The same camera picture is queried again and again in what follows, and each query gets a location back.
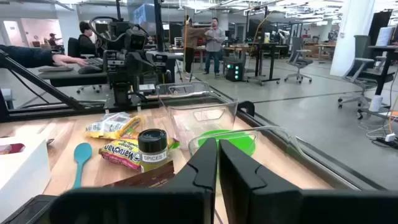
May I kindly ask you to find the clear plastic bin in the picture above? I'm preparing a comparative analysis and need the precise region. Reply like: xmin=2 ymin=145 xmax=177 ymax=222
xmin=188 ymin=125 xmax=307 ymax=159
xmin=155 ymin=81 xmax=239 ymax=150

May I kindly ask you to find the black aluminium table frame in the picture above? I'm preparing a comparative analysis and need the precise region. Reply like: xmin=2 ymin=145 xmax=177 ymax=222
xmin=0 ymin=49 xmax=386 ymax=191

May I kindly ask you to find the green plastic bowl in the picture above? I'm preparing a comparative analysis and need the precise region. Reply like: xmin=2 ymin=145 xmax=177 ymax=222
xmin=197 ymin=129 xmax=257 ymax=156

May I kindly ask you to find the black office chair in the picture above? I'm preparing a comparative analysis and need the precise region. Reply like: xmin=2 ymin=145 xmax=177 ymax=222
xmin=67 ymin=37 xmax=81 ymax=58

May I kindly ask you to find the white paper roll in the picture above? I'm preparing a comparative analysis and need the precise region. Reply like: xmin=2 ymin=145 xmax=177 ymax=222
xmin=369 ymin=95 xmax=384 ymax=113

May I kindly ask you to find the black standing desk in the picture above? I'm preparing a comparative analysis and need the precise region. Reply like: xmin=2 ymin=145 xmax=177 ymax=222
xmin=245 ymin=42 xmax=289 ymax=86

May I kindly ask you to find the dark office desk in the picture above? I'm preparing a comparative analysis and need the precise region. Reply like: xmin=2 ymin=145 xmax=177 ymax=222
xmin=37 ymin=67 xmax=108 ymax=88

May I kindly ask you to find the white plastic bin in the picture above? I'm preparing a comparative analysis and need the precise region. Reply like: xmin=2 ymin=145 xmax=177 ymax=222
xmin=0 ymin=132 xmax=52 ymax=222

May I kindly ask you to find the floor power strip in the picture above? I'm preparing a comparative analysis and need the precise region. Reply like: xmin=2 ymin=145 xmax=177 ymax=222
xmin=371 ymin=132 xmax=398 ymax=150

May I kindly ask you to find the person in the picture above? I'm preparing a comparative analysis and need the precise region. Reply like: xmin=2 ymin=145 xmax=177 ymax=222
xmin=48 ymin=32 xmax=63 ymax=47
xmin=202 ymin=17 xmax=226 ymax=77
xmin=77 ymin=21 xmax=99 ymax=58
xmin=183 ymin=15 xmax=212 ymax=80

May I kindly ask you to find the black-lid spice jar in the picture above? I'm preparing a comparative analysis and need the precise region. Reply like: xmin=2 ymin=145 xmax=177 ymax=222
xmin=137 ymin=128 xmax=169 ymax=173

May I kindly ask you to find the black computer mouse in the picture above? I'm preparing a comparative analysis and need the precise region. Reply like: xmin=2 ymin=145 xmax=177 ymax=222
xmin=77 ymin=65 xmax=103 ymax=75

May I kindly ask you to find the black keyboard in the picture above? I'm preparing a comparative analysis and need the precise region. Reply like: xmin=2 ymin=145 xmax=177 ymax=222
xmin=79 ymin=57 xmax=105 ymax=68

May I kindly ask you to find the grey office chair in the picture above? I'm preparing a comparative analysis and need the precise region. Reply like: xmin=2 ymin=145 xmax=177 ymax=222
xmin=284 ymin=37 xmax=314 ymax=85
xmin=338 ymin=34 xmax=394 ymax=110

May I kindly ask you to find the black computer tower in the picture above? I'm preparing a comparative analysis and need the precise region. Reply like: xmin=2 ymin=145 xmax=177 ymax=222
xmin=225 ymin=60 xmax=245 ymax=83

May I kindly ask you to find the person's hand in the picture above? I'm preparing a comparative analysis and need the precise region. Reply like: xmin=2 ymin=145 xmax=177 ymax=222
xmin=51 ymin=53 xmax=90 ymax=67

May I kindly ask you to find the dark rectangular package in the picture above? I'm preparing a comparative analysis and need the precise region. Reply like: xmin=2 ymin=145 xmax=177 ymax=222
xmin=102 ymin=161 xmax=177 ymax=189

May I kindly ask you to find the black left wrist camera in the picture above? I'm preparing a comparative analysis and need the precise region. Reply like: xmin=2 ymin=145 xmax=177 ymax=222
xmin=124 ymin=26 xmax=149 ymax=52

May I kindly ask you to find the teal plastic spoon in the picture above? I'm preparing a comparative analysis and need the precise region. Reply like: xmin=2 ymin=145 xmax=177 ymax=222
xmin=72 ymin=142 xmax=93 ymax=190

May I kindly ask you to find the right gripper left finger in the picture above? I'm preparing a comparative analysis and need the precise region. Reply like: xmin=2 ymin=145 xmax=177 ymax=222
xmin=49 ymin=138 xmax=218 ymax=224

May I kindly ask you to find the black vertical rig post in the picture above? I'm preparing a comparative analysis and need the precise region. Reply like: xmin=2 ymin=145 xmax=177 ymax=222
xmin=154 ymin=0 xmax=165 ymax=52

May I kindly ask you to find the yellow pink ramen packet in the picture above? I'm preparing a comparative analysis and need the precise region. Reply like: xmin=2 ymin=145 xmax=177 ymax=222
xmin=98 ymin=136 xmax=180 ymax=171

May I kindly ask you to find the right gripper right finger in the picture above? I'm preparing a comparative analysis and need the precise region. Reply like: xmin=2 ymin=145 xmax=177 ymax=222
xmin=219 ymin=139 xmax=398 ymax=224

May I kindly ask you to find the person's forearm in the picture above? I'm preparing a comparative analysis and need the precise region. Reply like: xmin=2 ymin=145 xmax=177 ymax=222
xmin=0 ymin=44 xmax=58 ymax=68

